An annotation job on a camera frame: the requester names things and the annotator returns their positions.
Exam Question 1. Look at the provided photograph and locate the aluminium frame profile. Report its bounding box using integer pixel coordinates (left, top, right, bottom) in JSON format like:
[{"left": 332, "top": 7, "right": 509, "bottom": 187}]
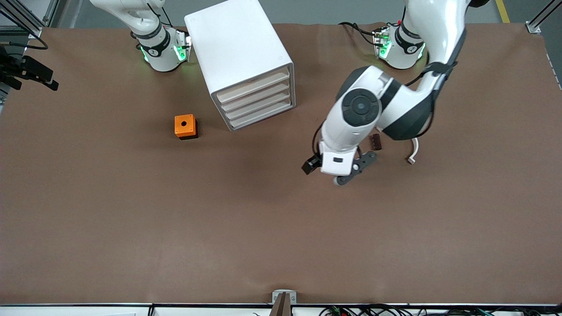
[
  {"left": 43, "top": 0, "right": 60, "bottom": 27},
  {"left": 0, "top": 0, "right": 43, "bottom": 38},
  {"left": 525, "top": 0, "right": 562, "bottom": 34}
]

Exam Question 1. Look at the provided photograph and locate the white curved plastic bracket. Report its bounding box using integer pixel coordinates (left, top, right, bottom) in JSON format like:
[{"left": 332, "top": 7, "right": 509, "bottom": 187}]
[{"left": 406, "top": 137, "right": 419, "bottom": 165}]

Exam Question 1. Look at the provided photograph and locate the brown camera post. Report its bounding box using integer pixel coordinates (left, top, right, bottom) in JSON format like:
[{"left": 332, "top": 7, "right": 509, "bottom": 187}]
[{"left": 269, "top": 293, "right": 293, "bottom": 316}]

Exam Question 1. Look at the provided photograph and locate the black arm base cable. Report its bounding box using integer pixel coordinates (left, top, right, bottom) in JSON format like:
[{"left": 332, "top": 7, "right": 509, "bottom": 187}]
[{"left": 339, "top": 22, "right": 378, "bottom": 47}]

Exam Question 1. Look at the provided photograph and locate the black cable bundle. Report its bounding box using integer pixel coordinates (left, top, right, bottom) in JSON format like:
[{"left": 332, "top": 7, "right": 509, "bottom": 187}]
[{"left": 318, "top": 304, "right": 562, "bottom": 316}]

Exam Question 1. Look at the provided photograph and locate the orange box with hole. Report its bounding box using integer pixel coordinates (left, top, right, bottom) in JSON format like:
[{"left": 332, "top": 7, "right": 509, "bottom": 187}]
[{"left": 174, "top": 114, "right": 198, "bottom": 140}]

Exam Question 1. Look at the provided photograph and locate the grey metal bracket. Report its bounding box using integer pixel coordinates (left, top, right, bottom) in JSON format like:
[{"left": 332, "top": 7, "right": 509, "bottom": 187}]
[{"left": 272, "top": 290, "right": 297, "bottom": 305}]

